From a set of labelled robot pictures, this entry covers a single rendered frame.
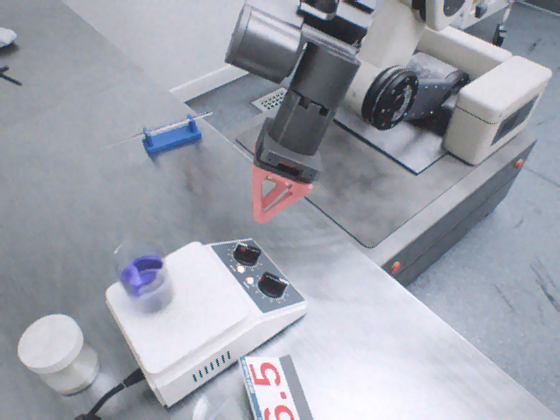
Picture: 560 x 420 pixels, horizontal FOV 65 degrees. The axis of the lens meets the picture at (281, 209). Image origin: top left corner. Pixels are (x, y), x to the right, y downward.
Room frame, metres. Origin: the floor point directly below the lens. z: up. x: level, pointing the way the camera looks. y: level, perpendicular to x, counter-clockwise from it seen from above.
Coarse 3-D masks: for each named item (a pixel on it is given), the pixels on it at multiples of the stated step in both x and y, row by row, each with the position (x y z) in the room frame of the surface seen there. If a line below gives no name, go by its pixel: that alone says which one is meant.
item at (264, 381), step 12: (252, 360) 0.20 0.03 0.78; (264, 360) 0.20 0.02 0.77; (252, 372) 0.18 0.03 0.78; (264, 372) 0.19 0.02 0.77; (276, 372) 0.19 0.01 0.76; (264, 384) 0.17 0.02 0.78; (276, 384) 0.18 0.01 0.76; (264, 396) 0.16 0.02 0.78; (276, 396) 0.16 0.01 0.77; (264, 408) 0.14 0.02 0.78; (276, 408) 0.15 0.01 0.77; (288, 408) 0.15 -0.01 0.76
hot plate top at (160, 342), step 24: (168, 264) 0.28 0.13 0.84; (192, 264) 0.28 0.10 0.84; (216, 264) 0.28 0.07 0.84; (120, 288) 0.25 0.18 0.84; (192, 288) 0.25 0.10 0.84; (216, 288) 0.25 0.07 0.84; (120, 312) 0.22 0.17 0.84; (168, 312) 0.22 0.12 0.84; (192, 312) 0.22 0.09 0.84; (216, 312) 0.22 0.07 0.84; (240, 312) 0.22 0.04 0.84; (144, 336) 0.20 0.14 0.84; (168, 336) 0.20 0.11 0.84; (192, 336) 0.20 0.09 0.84; (216, 336) 0.20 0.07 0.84; (144, 360) 0.17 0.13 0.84; (168, 360) 0.17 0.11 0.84
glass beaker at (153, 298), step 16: (144, 240) 0.27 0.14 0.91; (112, 256) 0.25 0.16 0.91; (128, 256) 0.26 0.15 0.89; (160, 256) 0.26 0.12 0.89; (112, 272) 0.23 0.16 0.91; (160, 272) 0.23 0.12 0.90; (128, 288) 0.22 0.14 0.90; (144, 288) 0.22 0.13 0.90; (160, 288) 0.23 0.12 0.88; (144, 304) 0.22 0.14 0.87; (160, 304) 0.22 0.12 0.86
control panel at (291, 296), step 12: (252, 240) 0.36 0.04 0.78; (216, 252) 0.32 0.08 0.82; (228, 252) 0.32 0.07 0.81; (264, 252) 0.34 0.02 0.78; (228, 264) 0.30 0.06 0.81; (240, 264) 0.31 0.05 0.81; (264, 264) 0.32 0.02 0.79; (240, 276) 0.29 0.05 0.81; (252, 276) 0.29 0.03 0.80; (252, 288) 0.27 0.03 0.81; (288, 288) 0.28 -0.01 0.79; (264, 300) 0.26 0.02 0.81; (276, 300) 0.26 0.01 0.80; (288, 300) 0.26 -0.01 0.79; (300, 300) 0.27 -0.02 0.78; (264, 312) 0.24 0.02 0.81
